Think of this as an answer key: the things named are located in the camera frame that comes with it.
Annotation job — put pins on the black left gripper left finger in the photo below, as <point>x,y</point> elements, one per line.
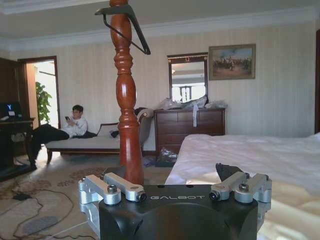
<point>112,186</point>

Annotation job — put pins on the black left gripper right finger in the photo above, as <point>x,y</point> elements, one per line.
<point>237,186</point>

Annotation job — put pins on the white bed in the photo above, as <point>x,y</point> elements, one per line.
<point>250,160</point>

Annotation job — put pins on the clear plastic clothes bags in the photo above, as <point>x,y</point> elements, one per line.
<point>187,103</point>

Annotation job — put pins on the black clothes hanger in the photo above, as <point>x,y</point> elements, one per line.
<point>138,32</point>

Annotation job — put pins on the upholstered chaise lounge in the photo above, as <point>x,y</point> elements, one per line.
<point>100,142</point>

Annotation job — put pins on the dark bag on floor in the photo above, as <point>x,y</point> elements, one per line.
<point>166,157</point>

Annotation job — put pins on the patterned beige carpet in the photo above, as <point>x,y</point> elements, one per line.
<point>50,185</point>

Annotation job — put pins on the person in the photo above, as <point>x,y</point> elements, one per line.
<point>75,127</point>

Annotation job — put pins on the black smartphone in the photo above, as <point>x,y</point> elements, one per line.
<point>67,118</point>

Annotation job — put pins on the pale cloth strip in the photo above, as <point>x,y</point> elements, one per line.
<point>195,115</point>

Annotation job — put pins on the dark wooden dresser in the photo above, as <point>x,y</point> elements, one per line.
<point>175,127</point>

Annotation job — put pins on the black desk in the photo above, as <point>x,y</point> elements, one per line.
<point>15,140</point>

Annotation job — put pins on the green potted plant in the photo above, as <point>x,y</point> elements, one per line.
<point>43,102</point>

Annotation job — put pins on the gold framed landscape painting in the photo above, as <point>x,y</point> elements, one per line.
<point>232,62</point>

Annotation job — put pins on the black computer monitor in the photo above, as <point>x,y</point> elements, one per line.
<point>10,108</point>

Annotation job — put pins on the dark wooden wardrobe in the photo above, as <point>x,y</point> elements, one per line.
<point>10,85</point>

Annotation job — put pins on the turned wooden clothes stand post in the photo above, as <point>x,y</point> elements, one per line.
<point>127,100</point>

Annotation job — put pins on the dark wooden door frame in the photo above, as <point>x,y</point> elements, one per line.
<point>57,90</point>

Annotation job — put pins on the dark framed wall mirror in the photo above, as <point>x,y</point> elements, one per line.
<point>188,77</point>

